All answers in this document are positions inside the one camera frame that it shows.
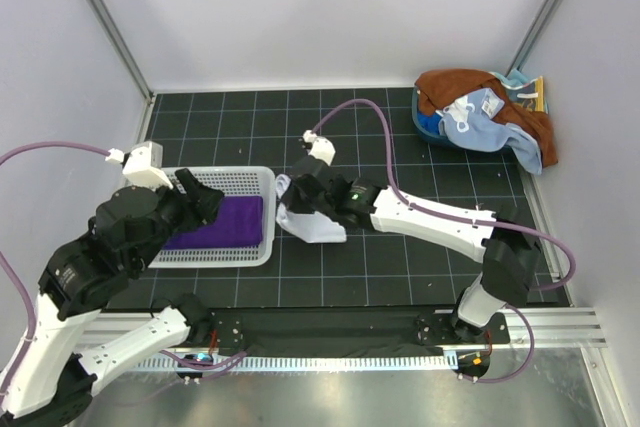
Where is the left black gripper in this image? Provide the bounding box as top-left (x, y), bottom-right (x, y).
top-left (133, 167), bottom-right (225, 272)

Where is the purple towel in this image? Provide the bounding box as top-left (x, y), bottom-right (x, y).
top-left (163, 196), bottom-right (264, 250)

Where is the white plastic mesh basket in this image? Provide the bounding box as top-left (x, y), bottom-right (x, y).
top-left (149, 166), bottom-right (277, 269)

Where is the white towel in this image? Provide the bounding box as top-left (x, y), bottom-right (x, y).
top-left (275, 174), bottom-right (347, 244)

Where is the light blue towel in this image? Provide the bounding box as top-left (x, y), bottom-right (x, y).
top-left (437, 69), bottom-right (544, 176)

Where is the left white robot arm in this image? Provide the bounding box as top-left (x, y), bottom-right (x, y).
top-left (1, 169), bottom-right (224, 426)

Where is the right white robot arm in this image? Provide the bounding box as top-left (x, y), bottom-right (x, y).
top-left (276, 156), bottom-right (542, 343)

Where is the black grid mat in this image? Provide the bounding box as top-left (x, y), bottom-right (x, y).
top-left (94, 87), bottom-right (571, 311)

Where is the blue plastic tub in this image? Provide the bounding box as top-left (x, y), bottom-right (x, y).
top-left (411, 87), bottom-right (529, 153)

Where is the brown towel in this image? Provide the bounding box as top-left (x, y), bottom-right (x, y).
top-left (414, 67), bottom-right (559, 168)

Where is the yellow patterned cloth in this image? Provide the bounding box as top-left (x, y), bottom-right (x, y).
top-left (516, 76), bottom-right (548, 114)

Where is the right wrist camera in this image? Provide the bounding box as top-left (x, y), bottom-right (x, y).
top-left (302, 130), bottom-right (336, 166)

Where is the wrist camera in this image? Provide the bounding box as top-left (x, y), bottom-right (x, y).
top-left (302, 130), bottom-right (336, 166)
top-left (122, 141), bottom-right (173, 190)

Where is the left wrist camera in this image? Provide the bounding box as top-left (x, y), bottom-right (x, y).
top-left (122, 141), bottom-right (173, 190)

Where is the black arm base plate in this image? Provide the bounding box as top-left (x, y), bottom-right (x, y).
top-left (213, 306), bottom-right (511, 356)

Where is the white slotted cable duct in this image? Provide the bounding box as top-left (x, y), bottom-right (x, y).
top-left (124, 352), bottom-right (459, 373)

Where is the aluminium front rail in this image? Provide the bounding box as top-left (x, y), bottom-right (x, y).
top-left (77, 307), bottom-right (605, 349)

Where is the left aluminium corner post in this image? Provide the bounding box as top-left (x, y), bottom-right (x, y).
top-left (87, 0), bottom-right (153, 102)

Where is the aluminium corner post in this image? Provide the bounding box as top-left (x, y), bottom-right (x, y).
top-left (507, 0), bottom-right (563, 72)
top-left (87, 0), bottom-right (153, 102)

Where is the right aluminium corner post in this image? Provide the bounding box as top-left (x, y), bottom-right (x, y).
top-left (507, 0), bottom-right (563, 72)

